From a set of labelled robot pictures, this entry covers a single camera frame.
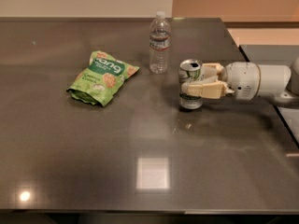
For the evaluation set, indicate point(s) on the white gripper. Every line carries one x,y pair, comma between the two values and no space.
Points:
242,78

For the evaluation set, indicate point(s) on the silver green 7up can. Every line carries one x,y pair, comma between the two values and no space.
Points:
189,73

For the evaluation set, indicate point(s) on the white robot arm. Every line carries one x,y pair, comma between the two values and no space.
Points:
277,84

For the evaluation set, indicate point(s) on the grey side table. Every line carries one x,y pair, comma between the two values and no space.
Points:
280,80

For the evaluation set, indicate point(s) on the clear plastic water bottle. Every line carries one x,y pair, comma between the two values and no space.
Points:
159,43

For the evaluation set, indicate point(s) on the green snack chip bag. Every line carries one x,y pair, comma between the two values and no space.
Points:
97,84

